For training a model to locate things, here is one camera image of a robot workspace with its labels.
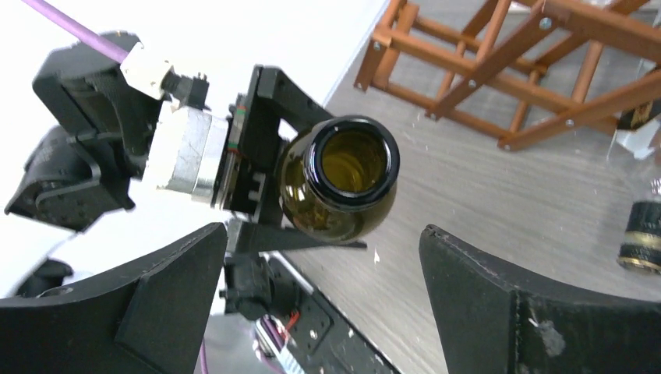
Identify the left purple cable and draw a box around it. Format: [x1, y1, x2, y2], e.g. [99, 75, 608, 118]
[20, 0, 131, 65]

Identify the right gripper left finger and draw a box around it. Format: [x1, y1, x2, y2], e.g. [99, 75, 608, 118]
[1, 223, 228, 373]

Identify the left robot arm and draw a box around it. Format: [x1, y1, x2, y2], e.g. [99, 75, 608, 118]
[5, 31, 357, 255]

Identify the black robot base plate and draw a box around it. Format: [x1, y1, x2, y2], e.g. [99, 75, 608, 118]
[219, 253, 399, 374]

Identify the green bottle silver capsule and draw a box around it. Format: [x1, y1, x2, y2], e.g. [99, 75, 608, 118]
[277, 116, 401, 245]

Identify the brown wooden wine rack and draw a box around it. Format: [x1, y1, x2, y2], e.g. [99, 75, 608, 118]
[355, 1, 660, 150]

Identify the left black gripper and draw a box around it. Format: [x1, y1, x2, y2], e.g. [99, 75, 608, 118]
[212, 65, 367, 254]

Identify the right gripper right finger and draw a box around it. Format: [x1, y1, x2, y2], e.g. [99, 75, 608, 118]
[419, 224, 660, 373]

